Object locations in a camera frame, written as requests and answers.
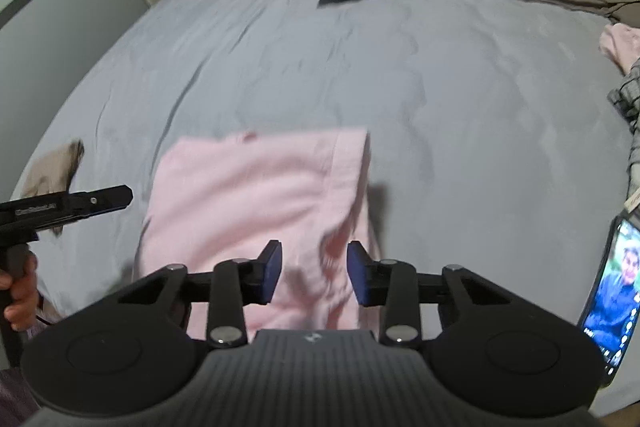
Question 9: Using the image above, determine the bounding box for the bed with light grey sheet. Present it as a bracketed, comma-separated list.
[10, 0, 640, 418]

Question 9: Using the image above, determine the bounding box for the grey striped garment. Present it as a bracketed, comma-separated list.
[607, 57, 640, 124]

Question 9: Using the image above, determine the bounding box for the brown cloth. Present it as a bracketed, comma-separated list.
[24, 139, 86, 238]

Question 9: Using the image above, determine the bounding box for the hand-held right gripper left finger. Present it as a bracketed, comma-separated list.
[117, 239, 284, 349]

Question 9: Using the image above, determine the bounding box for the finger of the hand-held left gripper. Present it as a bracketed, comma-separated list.
[65, 185, 134, 217]

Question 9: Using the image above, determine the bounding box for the person's left hand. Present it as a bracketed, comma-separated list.
[0, 251, 41, 333]

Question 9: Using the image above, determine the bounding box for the pink garment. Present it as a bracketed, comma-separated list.
[132, 127, 383, 340]

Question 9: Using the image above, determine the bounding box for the pink fleece cloth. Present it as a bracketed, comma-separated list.
[599, 23, 640, 75]

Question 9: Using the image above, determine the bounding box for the smartphone with lit screen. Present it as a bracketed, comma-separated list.
[577, 214, 640, 389]

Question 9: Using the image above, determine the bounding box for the beige cloth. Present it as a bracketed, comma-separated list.
[622, 147, 640, 222]

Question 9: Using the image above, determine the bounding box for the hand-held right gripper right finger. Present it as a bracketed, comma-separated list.
[346, 240, 507, 348]

